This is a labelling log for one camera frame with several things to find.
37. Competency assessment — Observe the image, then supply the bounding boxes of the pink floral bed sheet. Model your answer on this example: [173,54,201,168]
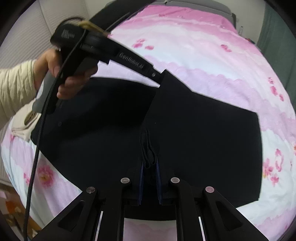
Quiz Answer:
[1,1,295,240]

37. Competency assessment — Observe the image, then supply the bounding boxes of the green curtain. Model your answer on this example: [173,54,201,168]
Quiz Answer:
[257,4,295,98]

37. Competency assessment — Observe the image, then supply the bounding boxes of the cream jacket left forearm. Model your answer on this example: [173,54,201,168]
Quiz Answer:
[0,60,36,128]

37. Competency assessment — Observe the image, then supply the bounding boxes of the left hand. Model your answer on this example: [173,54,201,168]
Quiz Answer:
[33,49,98,100]

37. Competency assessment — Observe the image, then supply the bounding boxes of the grey headboard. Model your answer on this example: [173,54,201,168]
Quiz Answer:
[91,1,236,33]

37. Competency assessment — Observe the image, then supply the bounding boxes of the black braided cable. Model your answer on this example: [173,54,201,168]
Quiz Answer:
[22,17,87,241]

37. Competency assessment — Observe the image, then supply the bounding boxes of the black pants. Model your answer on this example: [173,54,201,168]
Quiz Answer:
[31,72,262,211]

